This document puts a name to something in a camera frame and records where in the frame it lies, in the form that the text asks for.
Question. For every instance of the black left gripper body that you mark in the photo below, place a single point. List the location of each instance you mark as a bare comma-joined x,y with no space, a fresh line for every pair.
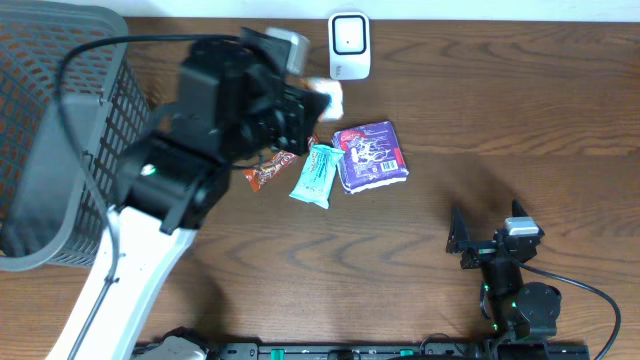
296,122

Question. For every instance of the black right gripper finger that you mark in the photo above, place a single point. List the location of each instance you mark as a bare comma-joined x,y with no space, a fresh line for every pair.
517,209
458,238

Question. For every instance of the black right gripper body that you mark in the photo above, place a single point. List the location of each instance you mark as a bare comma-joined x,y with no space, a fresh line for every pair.
488,251

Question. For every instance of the orange brown candy bar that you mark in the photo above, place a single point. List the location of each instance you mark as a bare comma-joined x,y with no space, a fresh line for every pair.
259,175

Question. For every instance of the purple Carefree pad pack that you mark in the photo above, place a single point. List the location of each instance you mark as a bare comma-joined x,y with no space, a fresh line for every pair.
372,157

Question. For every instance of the teal wet wipes pack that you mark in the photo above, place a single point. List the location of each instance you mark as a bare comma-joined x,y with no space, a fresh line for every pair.
316,180

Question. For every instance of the orange white tissue pack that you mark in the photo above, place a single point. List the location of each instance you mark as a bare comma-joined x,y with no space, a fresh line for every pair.
334,111

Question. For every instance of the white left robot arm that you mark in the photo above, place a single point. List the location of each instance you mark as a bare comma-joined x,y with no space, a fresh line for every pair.
163,193

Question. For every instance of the white barcode scanner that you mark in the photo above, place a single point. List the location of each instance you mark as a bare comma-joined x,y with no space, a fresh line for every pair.
349,46

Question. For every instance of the grey plastic basket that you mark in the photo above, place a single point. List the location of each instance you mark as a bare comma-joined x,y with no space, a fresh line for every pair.
47,214

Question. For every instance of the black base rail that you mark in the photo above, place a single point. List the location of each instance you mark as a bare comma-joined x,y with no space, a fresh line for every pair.
182,343

